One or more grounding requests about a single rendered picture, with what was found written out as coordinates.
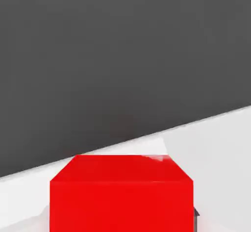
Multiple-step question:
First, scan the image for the small red cube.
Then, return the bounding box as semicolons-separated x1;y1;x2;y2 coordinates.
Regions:
49;154;194;232

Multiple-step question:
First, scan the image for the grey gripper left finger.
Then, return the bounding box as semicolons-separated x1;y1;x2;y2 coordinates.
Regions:
36;206;51;232

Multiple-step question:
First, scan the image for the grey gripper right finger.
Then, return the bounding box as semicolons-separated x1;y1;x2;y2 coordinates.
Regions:
193;206;209;232

